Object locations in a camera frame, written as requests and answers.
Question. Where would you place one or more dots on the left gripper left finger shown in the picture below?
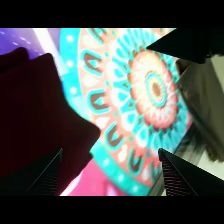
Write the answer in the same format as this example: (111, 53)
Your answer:
(50, 178)

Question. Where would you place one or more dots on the dark red garment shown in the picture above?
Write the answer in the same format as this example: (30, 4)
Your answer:
(36, 113)

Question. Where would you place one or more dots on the brown garment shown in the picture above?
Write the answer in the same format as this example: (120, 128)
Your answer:
(206, 106)

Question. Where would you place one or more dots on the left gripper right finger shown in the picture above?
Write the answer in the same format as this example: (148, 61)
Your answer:
(181, 180)

